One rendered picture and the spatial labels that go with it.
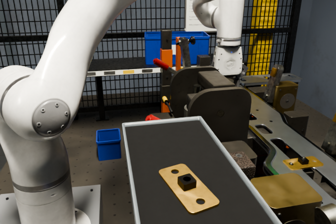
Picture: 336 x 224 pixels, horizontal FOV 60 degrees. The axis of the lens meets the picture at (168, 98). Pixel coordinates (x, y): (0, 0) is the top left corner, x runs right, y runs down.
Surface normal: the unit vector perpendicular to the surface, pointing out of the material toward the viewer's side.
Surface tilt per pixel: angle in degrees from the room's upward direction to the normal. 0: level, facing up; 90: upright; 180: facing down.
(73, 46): 69
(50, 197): 91
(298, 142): 0
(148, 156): 0
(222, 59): 89
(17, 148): 35
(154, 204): 0
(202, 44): 90
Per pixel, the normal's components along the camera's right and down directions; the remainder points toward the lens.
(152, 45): 0.07, 0.36
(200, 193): 0.00, -0.93
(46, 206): 0.42, 0.34
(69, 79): 0.81, -0.17
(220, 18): -0.80, 0.22
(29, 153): 0.04, -0.62
